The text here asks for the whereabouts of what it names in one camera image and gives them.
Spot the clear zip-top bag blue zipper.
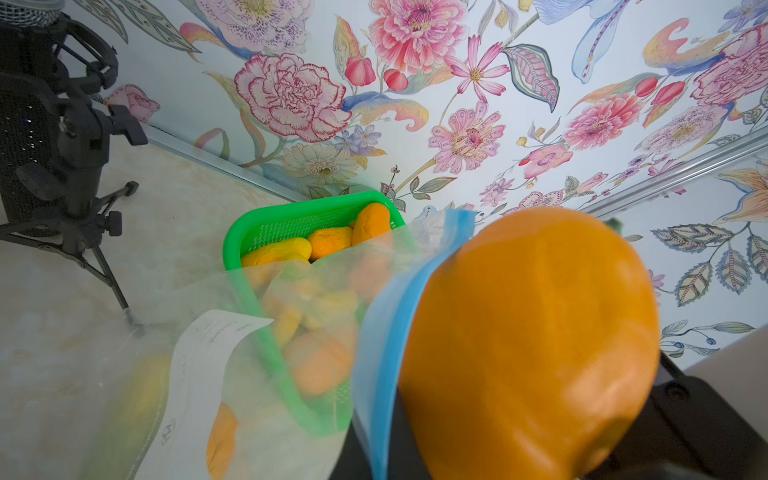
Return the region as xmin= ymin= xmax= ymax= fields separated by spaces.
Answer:
xmin=75 ymin=210 xmax=475 ymax=479

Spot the yellow mango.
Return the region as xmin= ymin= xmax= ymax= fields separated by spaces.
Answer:
xmin=241 ymin=237 xmax=312 ymax=268

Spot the large orange mango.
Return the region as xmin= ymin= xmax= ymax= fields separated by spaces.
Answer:
xmin=398 ymin=207 xmax=660 ymax=479

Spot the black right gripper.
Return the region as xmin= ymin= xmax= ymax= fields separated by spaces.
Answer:
xmin=587 ymin=354 xmax=767 ymax=479

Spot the black tripod microphone stand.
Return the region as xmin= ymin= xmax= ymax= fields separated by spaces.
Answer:
xmin=1 ymin=12 xmax=148 ymax=325

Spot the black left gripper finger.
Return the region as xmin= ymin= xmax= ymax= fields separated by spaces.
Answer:
xmin=328 ymin=395 xmax=433 ymax=480

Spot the green plastic basket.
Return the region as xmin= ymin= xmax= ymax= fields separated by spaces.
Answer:
xmin=221 ymin=190 xmax=406 ymax=437

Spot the orange mango back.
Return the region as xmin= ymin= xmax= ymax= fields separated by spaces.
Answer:
xmin=351 ymin=203 xmax=391 ymax=246

